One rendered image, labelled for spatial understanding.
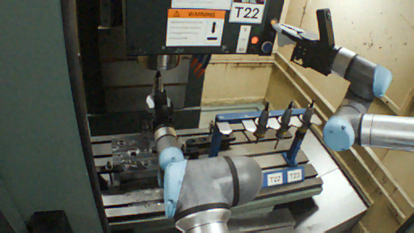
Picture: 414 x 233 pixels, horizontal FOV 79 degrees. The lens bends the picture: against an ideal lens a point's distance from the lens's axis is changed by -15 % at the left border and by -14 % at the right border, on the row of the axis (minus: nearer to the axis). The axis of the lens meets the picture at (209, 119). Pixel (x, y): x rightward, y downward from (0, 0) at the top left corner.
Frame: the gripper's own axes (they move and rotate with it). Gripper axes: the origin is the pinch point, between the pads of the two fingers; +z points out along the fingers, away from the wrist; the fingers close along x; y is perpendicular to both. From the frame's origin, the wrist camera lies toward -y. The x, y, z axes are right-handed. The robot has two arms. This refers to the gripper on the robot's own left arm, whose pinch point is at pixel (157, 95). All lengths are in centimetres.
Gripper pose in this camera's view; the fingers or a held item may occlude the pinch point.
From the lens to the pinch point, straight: 115.9
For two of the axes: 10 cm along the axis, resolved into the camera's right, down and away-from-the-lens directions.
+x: 9.5, -0.7, 2.9
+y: -1.3, 7.8, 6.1
